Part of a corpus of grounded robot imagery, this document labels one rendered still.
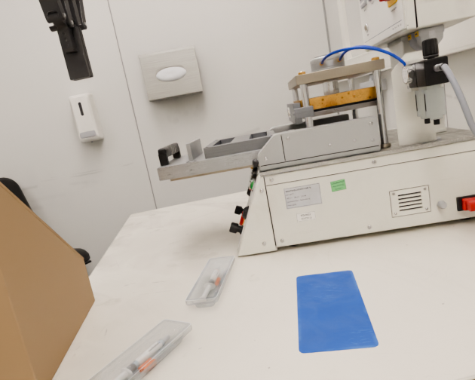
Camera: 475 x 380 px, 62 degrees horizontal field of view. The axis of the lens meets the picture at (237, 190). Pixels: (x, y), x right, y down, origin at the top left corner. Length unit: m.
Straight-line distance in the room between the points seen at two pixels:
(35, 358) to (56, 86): 2.04
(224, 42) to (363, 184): 1.72
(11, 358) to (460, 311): 0.58
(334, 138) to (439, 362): 0.47
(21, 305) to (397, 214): 0.70
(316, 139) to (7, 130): 2.06
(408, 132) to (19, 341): 0.76
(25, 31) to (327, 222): 2.11
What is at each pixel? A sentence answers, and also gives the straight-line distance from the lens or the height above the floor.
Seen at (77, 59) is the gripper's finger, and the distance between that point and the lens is 0.65.
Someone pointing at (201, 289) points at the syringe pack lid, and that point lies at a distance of 0.72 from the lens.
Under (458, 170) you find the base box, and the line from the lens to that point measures 0.92.
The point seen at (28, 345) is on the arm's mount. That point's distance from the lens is 0.61.
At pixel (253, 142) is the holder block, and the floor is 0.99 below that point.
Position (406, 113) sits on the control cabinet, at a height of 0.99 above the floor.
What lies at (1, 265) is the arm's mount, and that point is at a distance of 0.57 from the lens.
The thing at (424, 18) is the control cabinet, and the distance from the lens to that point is 0.90.
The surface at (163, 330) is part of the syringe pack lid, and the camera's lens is 0.63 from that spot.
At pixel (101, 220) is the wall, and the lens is 2.54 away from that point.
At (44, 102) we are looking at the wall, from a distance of 2.54.
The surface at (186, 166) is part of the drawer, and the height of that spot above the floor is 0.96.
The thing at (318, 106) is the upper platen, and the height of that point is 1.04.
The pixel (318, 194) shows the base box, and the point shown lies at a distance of 0.85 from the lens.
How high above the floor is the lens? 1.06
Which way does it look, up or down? 11 degrees down
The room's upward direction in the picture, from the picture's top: 11 degrees counter-clockwise
